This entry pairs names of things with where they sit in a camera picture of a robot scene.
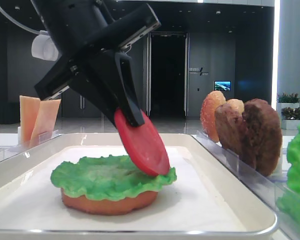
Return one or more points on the white cable connector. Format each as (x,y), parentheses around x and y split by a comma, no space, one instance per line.
(44,48)

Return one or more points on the orange cheese slice inner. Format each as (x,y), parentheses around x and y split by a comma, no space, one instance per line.
(46,117)

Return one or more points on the bun bottom under lettuce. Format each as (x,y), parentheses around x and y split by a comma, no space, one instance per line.
(107,207)

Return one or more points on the potted plants in planter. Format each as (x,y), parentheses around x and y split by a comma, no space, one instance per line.
(286,105)

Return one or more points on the clear acrylic rack right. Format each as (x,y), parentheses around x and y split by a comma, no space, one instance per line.
(272,190)

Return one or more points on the standing green lettuce leaf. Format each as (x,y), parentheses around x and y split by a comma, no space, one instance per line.
(296,172)

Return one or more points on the red tomato slice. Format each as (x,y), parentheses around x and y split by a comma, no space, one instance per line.
(143,144)

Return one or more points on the white metal tray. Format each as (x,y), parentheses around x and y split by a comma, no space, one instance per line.
(207,202)

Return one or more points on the brown meat patty inner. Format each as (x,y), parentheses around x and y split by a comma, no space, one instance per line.
(230,127)

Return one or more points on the small wall screen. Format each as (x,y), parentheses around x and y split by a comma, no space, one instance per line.
(224,86)

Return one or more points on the dark meat patty outer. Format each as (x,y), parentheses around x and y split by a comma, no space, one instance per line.
(262,138)

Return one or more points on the clear acrylic rack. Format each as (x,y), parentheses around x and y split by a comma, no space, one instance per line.
(10,143)
(272,190)

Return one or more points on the clear acrylic rack left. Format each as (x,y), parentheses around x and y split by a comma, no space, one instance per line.
(10,143)

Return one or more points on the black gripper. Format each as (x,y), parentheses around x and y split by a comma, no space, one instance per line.
(80,29)

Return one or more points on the sesame bun top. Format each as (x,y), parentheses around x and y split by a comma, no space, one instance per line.
(207,113)

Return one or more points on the plain bun half right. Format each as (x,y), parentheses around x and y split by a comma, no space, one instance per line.
(236,104)

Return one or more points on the green lettuce leaf on tray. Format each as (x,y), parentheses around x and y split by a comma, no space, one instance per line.
(111,178)

